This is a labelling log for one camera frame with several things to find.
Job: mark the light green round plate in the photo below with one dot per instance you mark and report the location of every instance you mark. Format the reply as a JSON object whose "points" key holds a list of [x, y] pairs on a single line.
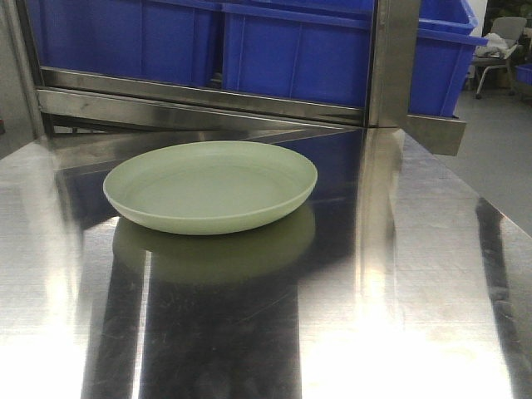
{"points": [[212, 187]]}

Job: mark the stainless steel shelf rack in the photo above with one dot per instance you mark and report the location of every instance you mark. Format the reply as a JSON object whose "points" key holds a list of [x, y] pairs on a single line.
{"points": [[34, 98]]}

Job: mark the right blue plastic bin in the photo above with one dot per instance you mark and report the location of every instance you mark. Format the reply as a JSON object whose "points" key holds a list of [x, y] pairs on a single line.
{"points": [[324, 57]]}

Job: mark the blue plastic bin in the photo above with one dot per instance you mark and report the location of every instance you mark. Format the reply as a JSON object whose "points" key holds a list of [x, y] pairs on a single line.
{"points": [[168, 41], [324, 57]]}

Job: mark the left blue plastic bin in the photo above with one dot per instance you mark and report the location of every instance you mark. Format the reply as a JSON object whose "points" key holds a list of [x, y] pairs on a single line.
{"points": [[168, 41]]}

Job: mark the far blue bin edge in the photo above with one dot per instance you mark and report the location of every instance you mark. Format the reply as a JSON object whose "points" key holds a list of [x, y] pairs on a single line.
{"points": [[523, 74]]}

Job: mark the grey office chair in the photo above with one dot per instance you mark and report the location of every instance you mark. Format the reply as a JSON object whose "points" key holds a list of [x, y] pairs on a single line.
{"points": [[502, 42]]}

